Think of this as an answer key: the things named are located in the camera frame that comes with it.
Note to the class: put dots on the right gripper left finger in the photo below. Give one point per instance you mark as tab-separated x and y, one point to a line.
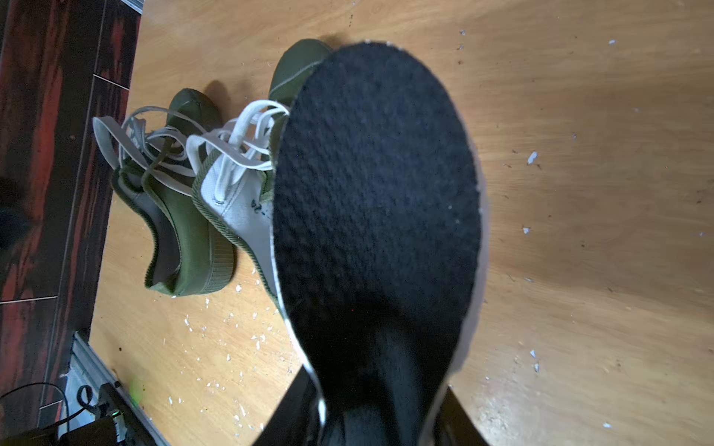
296	419

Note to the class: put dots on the green canvas shoe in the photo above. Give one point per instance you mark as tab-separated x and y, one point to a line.
151	174
234	164

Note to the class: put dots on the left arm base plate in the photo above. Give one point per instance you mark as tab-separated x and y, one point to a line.
111	421

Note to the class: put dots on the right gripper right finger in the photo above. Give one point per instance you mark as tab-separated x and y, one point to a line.
453	426

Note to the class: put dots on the aluminium front rail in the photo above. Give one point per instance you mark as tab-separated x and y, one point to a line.
86	368

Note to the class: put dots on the black insole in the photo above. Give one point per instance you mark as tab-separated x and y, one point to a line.
380	243

